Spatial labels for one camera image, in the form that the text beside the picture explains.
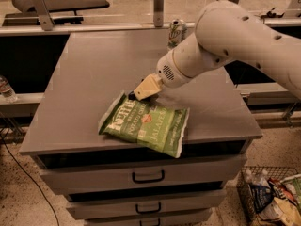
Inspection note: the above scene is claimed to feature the yellow snack bag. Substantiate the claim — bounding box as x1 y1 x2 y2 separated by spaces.
259 198 301 226

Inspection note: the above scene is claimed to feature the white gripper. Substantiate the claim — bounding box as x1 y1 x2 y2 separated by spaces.
134 49 191 101

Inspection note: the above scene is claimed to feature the red snack bag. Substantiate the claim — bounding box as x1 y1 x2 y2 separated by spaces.
268 178 297 205

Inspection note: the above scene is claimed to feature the black drawer handle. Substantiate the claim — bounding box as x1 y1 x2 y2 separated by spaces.
132 170 165 184
135 202 162 215
139 218 161 226

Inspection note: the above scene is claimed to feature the black top drawer handle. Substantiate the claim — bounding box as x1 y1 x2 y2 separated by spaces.
132 170 165 184

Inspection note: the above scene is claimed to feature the black bench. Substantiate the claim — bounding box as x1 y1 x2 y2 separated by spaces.
2 0 110 26

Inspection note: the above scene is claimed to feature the grey drawer cabinet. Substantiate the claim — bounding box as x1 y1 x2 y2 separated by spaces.
20 30 261 226

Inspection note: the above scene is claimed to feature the wire basket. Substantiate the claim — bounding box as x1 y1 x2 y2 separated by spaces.
237 166 298 226

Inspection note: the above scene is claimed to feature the green white snack bag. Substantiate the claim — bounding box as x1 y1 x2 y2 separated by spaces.
281 174 301 211

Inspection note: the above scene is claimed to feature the black middle drawer handle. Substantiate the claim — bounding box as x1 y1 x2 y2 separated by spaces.
135 202 162 215

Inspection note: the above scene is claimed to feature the clear plastic water bottle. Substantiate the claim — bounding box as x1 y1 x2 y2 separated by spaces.
0 75 18 103

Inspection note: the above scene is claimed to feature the green white soda can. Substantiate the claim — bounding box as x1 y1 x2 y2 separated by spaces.
167 19 187 50

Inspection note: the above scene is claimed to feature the left metal bracket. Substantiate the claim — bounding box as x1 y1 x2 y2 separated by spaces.
32 0 55 31

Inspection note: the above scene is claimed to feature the dark blue snack bag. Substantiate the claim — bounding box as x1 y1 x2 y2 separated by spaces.
250 185 274 213

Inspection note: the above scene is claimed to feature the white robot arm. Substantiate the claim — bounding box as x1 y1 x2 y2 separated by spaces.
134 1 301 100

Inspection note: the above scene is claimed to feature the green jalapeno chip bag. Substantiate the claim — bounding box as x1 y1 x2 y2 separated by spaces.
98 92 190 158

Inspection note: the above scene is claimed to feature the middle metal bracket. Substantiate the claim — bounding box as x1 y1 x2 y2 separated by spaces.
153 0 164 27

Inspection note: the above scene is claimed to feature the black floor cable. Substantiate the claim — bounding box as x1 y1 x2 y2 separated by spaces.
0 132 60 226

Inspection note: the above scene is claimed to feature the metal rail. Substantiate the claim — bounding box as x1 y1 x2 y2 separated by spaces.
0 18 301 37

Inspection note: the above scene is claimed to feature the black bottom drawer handle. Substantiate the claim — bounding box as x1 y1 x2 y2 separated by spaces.
139 218 161 226

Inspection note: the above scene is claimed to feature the water bottle in basket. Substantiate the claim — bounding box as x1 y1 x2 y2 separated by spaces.
244 169 269 187

